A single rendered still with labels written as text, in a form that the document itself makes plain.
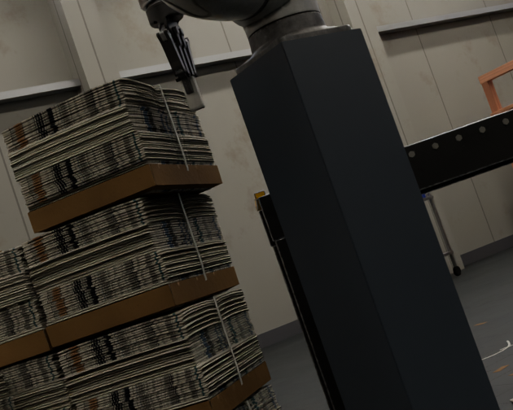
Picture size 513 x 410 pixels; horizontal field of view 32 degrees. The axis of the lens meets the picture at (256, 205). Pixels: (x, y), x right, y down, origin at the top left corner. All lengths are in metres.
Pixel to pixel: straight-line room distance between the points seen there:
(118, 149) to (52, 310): 0.35
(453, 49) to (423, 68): 0.56
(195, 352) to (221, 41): 6.87
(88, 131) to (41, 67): 5.87
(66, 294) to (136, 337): 0.17
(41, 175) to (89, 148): 0.12
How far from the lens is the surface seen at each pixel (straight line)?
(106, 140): 1.77
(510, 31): 11.06
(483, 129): 2.41
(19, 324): 1.89
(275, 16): 1.74
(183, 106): 2.05
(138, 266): 1.75
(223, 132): 8.14
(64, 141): 1.81
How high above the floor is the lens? 0.61
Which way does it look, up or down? 4 degrees up
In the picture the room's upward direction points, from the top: 19 degrees counter-clockwise
